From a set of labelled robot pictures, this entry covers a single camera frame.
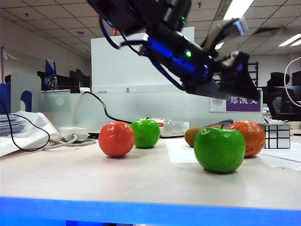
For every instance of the white paper sheet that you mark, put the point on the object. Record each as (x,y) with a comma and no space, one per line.
(178,150)
(282,155)

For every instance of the red hanging ornament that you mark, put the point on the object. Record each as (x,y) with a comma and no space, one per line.
(115,31)

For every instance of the long ceiling light panel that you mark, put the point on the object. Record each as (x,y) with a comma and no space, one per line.
(237,9)

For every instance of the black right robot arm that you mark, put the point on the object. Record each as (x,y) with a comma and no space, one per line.
(169,44)

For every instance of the black shelf rack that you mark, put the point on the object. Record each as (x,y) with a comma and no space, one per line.
(257,75)

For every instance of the white monitor back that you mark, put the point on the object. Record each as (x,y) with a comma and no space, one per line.
(113,66)

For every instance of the silver mirror puzzle cube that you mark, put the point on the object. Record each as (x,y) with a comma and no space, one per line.
(276,136)

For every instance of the blue file holder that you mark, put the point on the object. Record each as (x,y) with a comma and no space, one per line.
(4,94)

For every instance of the white plastic bag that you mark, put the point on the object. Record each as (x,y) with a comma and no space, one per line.
(40,122)

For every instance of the blue crystal trophy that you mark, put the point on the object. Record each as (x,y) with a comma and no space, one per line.
(50,75)

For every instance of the orange toy mandarin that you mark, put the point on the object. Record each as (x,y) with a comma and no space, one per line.
(116,139)
(252,139)

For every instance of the clear plastic bottle red label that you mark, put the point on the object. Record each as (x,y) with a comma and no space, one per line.
(174,126)

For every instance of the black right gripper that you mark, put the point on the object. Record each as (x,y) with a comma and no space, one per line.
(228,66)

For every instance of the stack of printed papers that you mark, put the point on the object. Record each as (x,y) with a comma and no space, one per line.
(11,127)

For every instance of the white file holder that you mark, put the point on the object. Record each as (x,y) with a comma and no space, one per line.
(35,94)

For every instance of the frosted desk partition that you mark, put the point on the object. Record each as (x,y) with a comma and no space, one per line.
(70,110)

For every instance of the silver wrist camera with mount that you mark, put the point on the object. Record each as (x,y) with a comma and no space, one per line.
(237,26)

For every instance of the green toy apple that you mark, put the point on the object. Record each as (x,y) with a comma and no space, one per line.
(219,150)
(145,134)

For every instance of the purple white name plate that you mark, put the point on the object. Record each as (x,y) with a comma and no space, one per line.
(242,106)

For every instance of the white power adapter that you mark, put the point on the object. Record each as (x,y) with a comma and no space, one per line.
(73,133)

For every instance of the blue edge strip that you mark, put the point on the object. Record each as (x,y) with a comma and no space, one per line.
(150,212)

